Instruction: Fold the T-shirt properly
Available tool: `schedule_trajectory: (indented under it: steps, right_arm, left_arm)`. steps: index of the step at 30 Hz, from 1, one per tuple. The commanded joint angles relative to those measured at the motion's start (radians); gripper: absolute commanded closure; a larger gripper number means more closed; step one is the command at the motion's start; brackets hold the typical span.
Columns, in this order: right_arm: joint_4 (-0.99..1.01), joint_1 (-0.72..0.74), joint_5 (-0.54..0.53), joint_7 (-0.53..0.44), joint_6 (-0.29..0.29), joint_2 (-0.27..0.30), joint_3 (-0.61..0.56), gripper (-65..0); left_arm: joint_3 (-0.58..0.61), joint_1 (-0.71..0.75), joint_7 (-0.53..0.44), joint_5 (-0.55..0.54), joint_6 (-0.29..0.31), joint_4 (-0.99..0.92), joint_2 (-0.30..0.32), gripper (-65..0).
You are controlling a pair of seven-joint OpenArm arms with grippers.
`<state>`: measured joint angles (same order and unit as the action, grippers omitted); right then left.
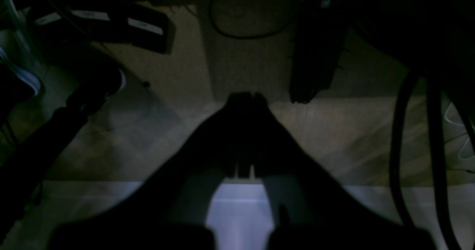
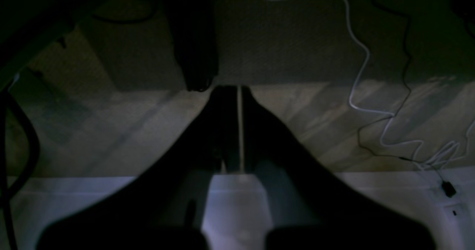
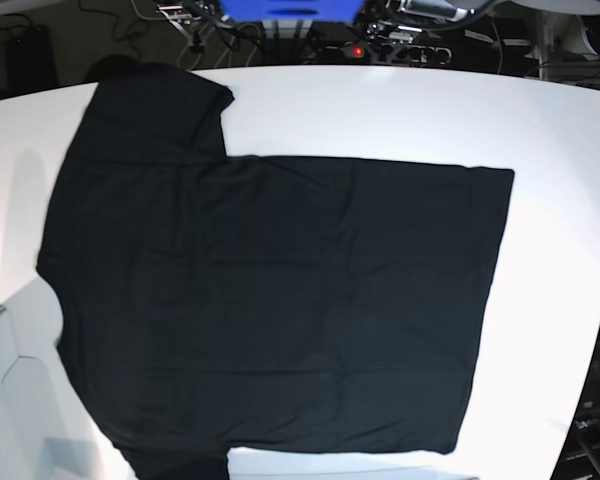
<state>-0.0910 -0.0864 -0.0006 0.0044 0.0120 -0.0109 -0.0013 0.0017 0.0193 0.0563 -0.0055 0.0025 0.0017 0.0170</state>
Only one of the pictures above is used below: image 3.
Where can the black T-shirt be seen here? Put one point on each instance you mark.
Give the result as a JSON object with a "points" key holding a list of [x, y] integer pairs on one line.
{"points": [[296, 304]]}

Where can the black power strip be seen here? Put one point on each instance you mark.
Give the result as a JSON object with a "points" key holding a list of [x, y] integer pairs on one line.
{"points": [[395, 55]]}

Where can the blue box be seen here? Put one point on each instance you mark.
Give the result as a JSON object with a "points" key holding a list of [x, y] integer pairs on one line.
{"points": [[315, 10]]}

